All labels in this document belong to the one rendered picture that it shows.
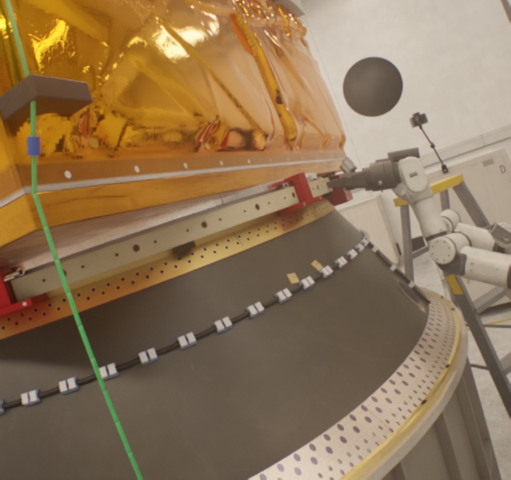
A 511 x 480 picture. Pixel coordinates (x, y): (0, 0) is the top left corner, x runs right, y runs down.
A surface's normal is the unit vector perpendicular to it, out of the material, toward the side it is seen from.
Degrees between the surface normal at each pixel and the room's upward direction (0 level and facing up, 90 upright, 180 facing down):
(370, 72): 90
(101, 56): 82
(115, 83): 103
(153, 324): 62
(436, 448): 90
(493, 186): 90
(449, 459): 90
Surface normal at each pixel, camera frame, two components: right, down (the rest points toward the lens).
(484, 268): -0.77, 0.09
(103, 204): 0.85, -0.29
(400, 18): -0.39, 0.14
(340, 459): 0.08, -0.80
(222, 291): 0.25, -0.58
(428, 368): 0.24, -0.86
